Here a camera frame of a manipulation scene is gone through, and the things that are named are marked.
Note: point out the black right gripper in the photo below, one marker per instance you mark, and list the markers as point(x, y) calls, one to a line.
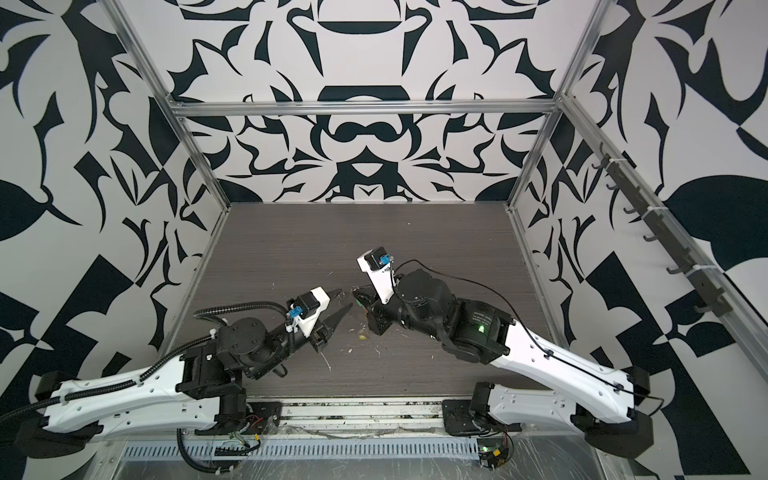
point(380, 311)

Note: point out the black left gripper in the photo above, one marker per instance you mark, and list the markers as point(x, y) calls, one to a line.
point(319, 332)

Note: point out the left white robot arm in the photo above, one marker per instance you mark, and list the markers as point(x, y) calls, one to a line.
point(197, 386)

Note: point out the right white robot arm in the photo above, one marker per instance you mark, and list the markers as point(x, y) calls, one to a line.
point(600, 402)

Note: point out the green lit circuit board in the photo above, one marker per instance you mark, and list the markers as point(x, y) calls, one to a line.
point(494, 452)

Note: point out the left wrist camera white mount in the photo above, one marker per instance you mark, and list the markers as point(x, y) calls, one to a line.
point(305, 310)

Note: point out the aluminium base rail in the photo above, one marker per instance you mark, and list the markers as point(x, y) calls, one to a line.
point(345, 417)

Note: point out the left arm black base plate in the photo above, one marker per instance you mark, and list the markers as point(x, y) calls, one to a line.
point(263, 417)

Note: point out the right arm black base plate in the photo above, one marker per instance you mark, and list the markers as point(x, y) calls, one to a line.
point(463, 418)

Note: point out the white slotted cable duct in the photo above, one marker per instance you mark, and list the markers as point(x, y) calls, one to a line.
point(284, 449)

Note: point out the aluminium horizontal frame bar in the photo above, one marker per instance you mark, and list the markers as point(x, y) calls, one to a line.
point(374, 107)

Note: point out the grey wall hook rack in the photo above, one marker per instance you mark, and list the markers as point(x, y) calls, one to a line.
point(666, 230)

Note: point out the right aluminium corner post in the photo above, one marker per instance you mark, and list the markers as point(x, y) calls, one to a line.
point(584, 48)

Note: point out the aluminium corner post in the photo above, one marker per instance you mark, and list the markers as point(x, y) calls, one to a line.
point(148, 163)
point(584, 48)

